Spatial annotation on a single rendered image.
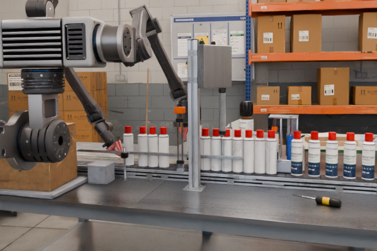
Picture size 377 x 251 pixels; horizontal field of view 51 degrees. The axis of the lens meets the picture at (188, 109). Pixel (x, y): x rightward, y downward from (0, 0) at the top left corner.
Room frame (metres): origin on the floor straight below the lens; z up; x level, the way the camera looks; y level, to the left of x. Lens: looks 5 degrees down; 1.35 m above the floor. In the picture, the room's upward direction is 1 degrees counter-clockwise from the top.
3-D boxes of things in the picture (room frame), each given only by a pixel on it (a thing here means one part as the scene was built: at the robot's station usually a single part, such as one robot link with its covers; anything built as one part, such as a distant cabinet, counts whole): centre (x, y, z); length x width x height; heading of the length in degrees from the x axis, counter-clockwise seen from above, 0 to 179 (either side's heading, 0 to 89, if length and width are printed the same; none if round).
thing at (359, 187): (1.92, -0.02, 0.85); 1.65 x 0.11 x 0.05; 74
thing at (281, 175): (1.92, -0.02, 0.86); 1.65 x 0.08 x 0.04; 74
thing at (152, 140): (1.98, 0.18, 0.98); 0.05 x 0.05 x 0.20
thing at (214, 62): (1.81, -0.10, 1.38); 0.17 x 0.10 x 0.19; 129
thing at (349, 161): (1.72, -0.71, 0.98); 0.05 x 0.05 x 0.20
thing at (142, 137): (1.99, 0.23, 0.98); 0.05 x 0.05 x 0.20
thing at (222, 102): (1.77, -0.15, 1.18); 0.04 x 0.04 x 0.21
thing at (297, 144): (1.78, -0.49, 0.98); 0.05 x 0.05 x 0.20
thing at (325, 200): (1.55, -0.50, 0.84); 0.20 x 0.03 x 0.03; 53
